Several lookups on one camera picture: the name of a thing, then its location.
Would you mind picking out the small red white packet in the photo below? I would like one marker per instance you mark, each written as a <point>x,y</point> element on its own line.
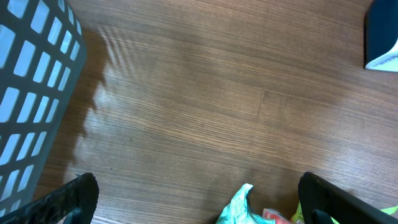
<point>275,216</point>

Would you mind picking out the teal snack packet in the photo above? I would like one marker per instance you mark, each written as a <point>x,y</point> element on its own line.
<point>238,210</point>

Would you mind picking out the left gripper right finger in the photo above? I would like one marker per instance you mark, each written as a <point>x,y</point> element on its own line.
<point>323,202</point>

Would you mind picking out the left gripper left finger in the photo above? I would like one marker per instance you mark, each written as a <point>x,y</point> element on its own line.
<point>74,202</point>

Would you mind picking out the green snack bag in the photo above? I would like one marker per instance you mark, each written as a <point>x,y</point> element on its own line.
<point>297,218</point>

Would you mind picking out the grey plastic mesh basket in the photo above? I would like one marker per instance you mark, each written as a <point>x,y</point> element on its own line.
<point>42,55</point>

